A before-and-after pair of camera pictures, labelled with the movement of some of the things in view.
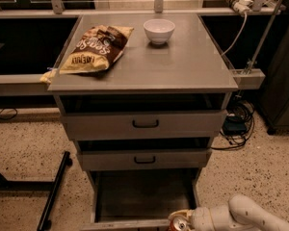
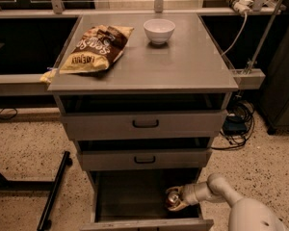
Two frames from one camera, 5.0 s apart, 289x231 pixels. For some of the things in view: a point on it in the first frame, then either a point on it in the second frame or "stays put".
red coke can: (177, 224) to (173, 198)
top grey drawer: (144, 115) stays put
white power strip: (240, 4) stays put
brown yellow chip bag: (92, 53) stays put
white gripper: (199, 216) to (191, 193)
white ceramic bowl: (159, 31) stays put
